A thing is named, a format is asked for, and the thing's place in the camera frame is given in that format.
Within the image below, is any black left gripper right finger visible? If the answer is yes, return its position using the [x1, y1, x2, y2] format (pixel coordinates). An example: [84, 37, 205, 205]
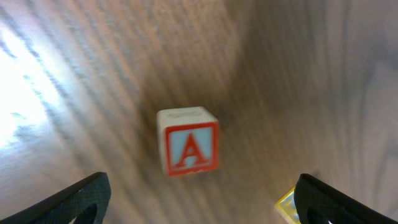
[294, 174, 397, 224]

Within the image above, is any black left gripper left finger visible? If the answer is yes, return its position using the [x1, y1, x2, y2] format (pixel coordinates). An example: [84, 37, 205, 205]
[1, 172, 111, 224]

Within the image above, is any red letter A wooden block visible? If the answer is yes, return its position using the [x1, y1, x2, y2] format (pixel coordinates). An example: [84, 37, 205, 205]
[157, 106, 220, 177]

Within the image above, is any yellow letter B wooden block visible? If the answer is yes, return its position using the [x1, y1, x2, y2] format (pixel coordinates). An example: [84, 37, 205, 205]
[275, 187, 300, 224]

